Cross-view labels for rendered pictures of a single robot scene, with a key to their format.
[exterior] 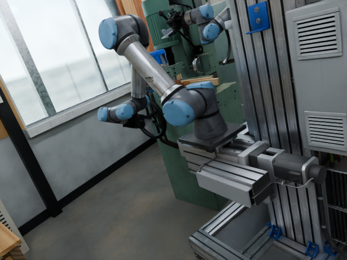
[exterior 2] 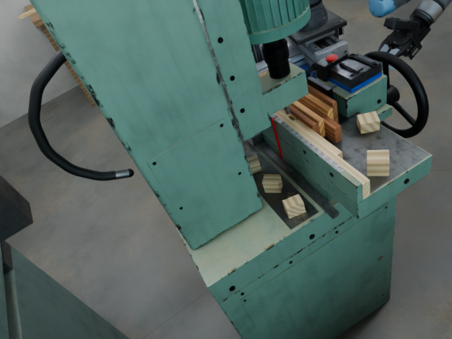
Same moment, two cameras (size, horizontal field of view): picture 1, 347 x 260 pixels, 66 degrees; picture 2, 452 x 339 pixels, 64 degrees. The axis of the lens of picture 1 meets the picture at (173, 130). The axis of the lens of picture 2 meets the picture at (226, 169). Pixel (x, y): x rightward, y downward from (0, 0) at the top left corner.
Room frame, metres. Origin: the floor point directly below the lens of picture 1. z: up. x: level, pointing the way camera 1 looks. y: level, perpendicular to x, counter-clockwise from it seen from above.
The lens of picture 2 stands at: (2.67, 0.08, 1.54)
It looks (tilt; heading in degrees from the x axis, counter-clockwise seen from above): 43 degrees down; 211
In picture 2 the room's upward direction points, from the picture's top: 22 degrees counter-clockwise
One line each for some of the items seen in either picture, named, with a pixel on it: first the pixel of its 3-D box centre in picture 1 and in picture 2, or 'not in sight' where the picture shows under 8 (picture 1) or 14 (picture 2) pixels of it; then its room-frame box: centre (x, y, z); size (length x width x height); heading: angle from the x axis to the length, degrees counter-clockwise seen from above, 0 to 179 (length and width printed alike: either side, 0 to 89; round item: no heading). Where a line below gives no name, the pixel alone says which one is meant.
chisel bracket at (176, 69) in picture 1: (175, 70); (276, 92); (1.92, -0.14, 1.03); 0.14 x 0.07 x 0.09; 133
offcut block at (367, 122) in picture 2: not in sight; (368, 122); (1.93, 0.08, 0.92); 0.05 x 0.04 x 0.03; 104
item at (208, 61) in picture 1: (206, 62); not in sight; (1.92, -0.36, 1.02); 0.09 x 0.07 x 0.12; 43
